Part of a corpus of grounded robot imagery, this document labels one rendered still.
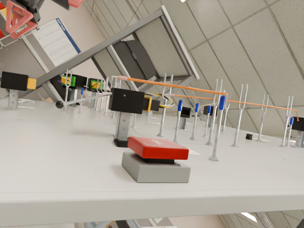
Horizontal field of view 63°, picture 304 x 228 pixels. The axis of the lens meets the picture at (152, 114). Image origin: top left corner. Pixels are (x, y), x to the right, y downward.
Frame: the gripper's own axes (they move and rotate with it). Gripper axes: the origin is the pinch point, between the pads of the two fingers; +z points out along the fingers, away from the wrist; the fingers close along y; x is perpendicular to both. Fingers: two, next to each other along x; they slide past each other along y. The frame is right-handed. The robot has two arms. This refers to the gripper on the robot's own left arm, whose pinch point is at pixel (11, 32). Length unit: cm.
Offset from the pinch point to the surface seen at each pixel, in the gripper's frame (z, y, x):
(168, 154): 13, -56, -35
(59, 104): 13.0, -34.4, -22.5
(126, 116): 9.7, -34.7, -33.4
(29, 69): -56, 725, 142
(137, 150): 14, -55, -32
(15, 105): 17.9, -2.8, -10.6
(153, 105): 6, -35, -37
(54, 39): -172, 722, 123
